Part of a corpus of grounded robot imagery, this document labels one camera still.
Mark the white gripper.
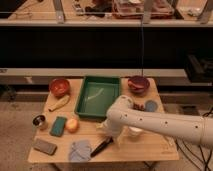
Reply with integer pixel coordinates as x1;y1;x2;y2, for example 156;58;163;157
96;120;123;146

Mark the yellow banana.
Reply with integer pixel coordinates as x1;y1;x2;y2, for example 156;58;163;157
48;95;70;112

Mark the green plastic tray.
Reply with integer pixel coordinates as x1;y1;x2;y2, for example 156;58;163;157
75;76;121;120

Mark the blue grey cloth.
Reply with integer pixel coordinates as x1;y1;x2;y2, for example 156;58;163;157
68;140;92;162

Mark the black box on shelf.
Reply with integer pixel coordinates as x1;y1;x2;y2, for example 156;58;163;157
184;55;213;83

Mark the white paper cup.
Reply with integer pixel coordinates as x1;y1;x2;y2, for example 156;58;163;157
128;127;143;137

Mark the grey rectangular block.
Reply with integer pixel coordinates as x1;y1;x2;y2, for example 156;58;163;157
33;139;57;155

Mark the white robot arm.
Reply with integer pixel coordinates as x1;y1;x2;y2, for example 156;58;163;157
97;95;213;149

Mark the black handled brush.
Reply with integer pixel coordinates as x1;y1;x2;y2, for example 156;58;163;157
90;138;113;157

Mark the red bowl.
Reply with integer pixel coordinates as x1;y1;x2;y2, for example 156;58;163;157
49;78;70;98

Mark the orange apple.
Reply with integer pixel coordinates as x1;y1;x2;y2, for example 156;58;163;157
65;118;79;133

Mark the small metal cup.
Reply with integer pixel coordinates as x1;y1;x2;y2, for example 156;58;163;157
32;115;48;130

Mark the green sponge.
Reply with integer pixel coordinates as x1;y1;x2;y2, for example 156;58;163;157
50;116;67;137

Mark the wooden folding table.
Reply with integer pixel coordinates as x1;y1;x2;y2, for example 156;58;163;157
28;79;179;171

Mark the dark maroon bowl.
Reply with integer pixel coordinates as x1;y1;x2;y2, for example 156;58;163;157
127;75;150;94

